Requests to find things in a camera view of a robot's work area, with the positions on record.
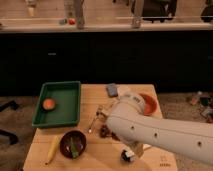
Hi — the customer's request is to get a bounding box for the blue sponge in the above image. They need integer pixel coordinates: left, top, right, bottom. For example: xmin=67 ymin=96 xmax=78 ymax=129
xmin=106 ymin=83 xmax=118 ymax=97

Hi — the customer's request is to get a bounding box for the black office chair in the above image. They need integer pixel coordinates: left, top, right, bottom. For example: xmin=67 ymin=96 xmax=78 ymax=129
xmin=0 ymin=99 xmax=20 ymax=146

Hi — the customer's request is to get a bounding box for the green pepper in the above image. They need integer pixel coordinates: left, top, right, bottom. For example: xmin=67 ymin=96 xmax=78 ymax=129
xmin=70 ymin=137 xmax=79 ymax=159

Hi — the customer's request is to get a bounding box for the dark brown bowl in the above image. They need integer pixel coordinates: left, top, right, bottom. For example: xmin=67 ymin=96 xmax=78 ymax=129
xmin=60 ymin=130 xmax=87 ymax=159

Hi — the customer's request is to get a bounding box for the white cup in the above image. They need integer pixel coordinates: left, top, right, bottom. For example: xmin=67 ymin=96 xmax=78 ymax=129
xmin=117 ymin=86 xmax=130 ymax=96

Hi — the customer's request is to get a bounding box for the orange fruit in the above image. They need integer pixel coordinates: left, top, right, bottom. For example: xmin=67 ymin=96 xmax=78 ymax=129
xmin=42 ymin=98 xmax=56 ymax=110

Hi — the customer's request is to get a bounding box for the small cardboard box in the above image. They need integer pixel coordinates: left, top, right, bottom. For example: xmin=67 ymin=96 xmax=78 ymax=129
xmin=101 ymin=102 xmax=115 ymax=117

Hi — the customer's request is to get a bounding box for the metal spoon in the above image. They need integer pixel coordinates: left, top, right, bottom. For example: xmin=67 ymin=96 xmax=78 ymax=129
xmin=88 ymin=106 xmax=103 ymax=133

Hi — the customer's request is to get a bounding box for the orange bowl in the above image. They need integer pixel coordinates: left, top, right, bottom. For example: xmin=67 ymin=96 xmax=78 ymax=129
xmin=141 ymin=94 xmax=157 ymax=116

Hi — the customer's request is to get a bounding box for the bunch of dark grapes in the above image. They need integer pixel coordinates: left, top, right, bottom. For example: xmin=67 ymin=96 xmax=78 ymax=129
xmin=99 ymin=125 xmax=119 ymax=141

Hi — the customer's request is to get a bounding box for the red object on counter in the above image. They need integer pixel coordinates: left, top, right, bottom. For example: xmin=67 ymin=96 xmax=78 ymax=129
xmin=68 ymin=18 xmax=76 ymax=25

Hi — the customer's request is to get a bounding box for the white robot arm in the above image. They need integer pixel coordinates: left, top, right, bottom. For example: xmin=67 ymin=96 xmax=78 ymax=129
xmin=106 ymin=92 xmax=213 ymax=165

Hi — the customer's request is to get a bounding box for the green plastic tray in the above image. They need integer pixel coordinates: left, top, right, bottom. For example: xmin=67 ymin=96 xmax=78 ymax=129
xmin=32 ymin=81 xmax=81 ymax=128

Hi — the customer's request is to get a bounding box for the yellow banana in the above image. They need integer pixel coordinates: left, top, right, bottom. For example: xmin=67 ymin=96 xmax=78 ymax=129
xmin=45 ymin=135 xmax=61 ymax=165

